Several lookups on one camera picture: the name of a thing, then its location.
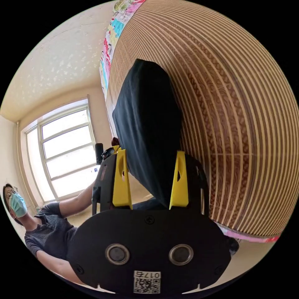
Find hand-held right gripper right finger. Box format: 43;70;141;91
169;151;189;210

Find person's body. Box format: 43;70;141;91
2;183;79;260

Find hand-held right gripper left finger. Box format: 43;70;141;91
112;149;133;210

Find window with white frame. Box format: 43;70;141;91
24;99;98;203

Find person's left forearm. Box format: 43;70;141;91
59;179;97;219

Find person's right forearm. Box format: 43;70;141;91
37;249;85;285

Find bed with striped woven mat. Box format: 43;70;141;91
99;0;290;244

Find black pants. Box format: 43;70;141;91
112;58;185;210

